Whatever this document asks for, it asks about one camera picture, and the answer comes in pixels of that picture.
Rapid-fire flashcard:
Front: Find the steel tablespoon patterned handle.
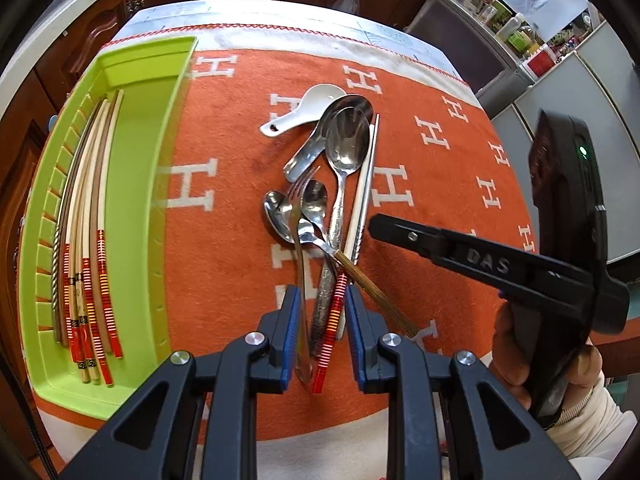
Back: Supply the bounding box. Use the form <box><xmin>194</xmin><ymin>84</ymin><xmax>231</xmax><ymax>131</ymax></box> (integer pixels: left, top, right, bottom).
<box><xmin>310</xmin><ymin>107</ymin><xmax>370</xmax><ymax>358</ymax></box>

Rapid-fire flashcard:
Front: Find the wooden handled steel spoon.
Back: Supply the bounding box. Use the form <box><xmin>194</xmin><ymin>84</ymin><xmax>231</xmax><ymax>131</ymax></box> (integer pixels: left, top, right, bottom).
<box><xmin>297</xmin><ymin>216</ymin><xmax>421</xmax><ymax>339</ymax></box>

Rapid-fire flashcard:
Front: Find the large steel soup spoon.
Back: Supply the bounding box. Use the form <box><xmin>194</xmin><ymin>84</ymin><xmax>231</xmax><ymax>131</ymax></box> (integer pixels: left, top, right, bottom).
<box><xmin>283</xmin><ymin>94</ymin><xmax>373</xmax><ymax>183</ymax></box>

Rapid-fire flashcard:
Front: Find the white ceramic soup spoon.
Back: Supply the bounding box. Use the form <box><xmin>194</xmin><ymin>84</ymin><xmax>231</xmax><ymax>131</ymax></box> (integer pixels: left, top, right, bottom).
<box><xmin>259</xmin><ymin>84</ymin><xmax>346</xmax><ymax>138</ymax></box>

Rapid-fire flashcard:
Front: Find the dark brown wooden chopstick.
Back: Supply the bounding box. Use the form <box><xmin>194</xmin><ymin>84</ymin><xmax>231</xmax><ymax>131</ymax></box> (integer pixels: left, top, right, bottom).
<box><xmin>88</xmin><ymin>90</ymin><xmax>122</xmax><ymax>354</ymax></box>

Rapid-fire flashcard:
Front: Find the white chopstick red end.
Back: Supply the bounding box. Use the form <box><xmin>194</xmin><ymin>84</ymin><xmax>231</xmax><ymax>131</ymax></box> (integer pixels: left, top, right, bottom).
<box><xmin>81</xmin><ymin>100</ymin><xmax>113</xmax><ymax>387</ymax></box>

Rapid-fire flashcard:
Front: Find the bamboo chopstick red tip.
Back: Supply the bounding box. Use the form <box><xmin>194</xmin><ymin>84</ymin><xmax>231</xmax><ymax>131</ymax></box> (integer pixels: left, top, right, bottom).
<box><xmin>66</xmin><ymin>99</ymin><xmax>108</xmax><ymax>384</ymax></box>

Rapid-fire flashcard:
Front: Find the white chopstick striped end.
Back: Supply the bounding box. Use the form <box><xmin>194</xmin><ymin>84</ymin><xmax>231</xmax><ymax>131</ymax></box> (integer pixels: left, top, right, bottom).
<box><xmin>58</xmin><ymin>99</ymin><xmax>107</xmax><ymax>382</ymax></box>

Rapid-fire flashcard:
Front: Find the person's right hand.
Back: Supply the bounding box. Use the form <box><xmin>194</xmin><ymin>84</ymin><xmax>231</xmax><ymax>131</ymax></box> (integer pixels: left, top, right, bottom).
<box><xmin>489</xmin><ymin>301</ymin><xmax>602</xmax><ymax>411</ymax></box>

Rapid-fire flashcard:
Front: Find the right sleeve cream sweater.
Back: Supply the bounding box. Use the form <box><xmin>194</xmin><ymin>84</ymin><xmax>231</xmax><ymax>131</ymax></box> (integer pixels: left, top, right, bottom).
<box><xmin>546</xmin><ymin>373</ymin><xmax>638</xmax><ymax>480</ymax></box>

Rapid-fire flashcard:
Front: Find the orange H-pattern blanket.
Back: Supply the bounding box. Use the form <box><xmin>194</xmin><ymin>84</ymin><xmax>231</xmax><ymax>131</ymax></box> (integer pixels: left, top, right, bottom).
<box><xmin>37</xmin><ymin>23</ymin><xmax>539</xmax><ymax>443</ymax></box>

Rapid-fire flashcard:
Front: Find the stainless dishwasher cabinet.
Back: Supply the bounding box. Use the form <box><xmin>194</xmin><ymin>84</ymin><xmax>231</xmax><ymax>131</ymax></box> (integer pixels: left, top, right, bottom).
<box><xmin>406</xmin><ymin>0</ymin><xmax>533</xmax><ymax>118</ymax></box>

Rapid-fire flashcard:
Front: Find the white plastic bag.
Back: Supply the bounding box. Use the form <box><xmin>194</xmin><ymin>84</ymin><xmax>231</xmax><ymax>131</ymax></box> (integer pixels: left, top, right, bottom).
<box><xmin>332</xmin><ymin>0</ymin><xmax>359</xmax><ymax>15</ymax></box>

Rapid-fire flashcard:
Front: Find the green plastic utensil tray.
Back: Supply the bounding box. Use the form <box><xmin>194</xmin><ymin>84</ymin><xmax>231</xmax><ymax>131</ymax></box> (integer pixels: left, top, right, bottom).
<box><xmin>17</xmin><ymin>36</ymin><xmax>198</xmax><ymax>420</ymax></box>

